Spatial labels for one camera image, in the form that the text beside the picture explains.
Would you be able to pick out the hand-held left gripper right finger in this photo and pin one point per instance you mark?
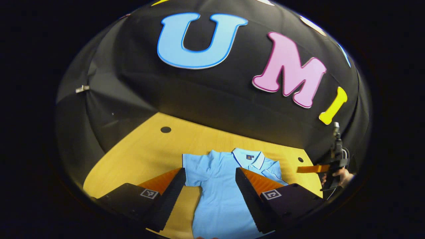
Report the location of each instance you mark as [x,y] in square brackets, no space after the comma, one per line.
[250,199]

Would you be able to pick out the small silver clip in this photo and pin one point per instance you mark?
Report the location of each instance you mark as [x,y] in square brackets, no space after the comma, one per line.
[82,88]

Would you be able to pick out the black backdrop cloth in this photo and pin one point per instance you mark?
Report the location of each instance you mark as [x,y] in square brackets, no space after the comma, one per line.
[199,89]

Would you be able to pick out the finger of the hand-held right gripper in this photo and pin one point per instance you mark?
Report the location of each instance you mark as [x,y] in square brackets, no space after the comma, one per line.
[313,168]

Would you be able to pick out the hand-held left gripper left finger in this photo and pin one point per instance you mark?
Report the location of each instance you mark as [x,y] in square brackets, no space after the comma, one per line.
[169,199]

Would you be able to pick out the light blue T-shirt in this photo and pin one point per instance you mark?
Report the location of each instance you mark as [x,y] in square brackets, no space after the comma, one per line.
[219,186]

